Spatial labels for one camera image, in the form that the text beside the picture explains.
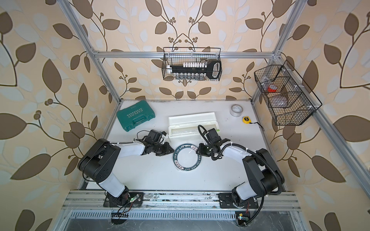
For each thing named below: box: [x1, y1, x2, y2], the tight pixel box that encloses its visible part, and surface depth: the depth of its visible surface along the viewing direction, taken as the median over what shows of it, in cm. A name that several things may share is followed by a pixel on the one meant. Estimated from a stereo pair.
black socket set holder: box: [169, 59, 223, 80], surface depth 85 cm
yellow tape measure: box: [242, 115, 252, 125], surface depth 107 cm
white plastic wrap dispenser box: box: [168, 112, 220, 139], surface depth 99 cm
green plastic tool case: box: [116, 100, 156, 132], surface depth 107 cm
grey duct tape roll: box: [229, 103, 244, 117], surface depth 114 cm
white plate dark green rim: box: [172, 143, 202, 171], surface depth 91 cm
